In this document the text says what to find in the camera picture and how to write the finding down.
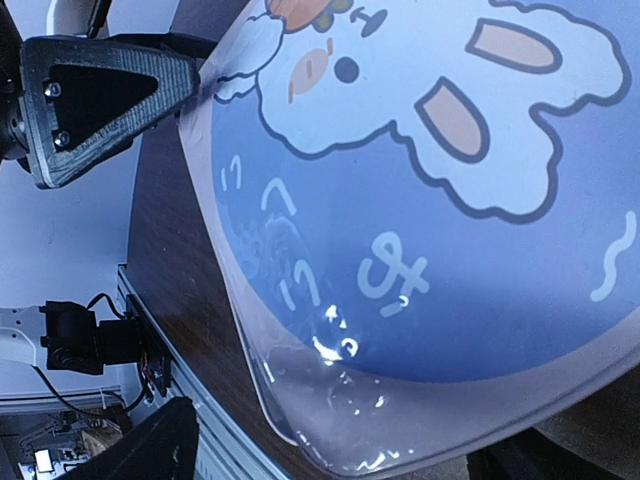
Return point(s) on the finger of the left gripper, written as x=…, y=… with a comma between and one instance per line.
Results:
x=86, y=100

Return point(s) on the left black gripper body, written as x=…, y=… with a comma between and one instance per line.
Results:
x=14, y=146

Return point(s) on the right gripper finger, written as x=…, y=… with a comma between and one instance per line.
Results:
x=163, y=446

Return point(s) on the bunny print tin lid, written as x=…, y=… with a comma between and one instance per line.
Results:
x=426, y=215

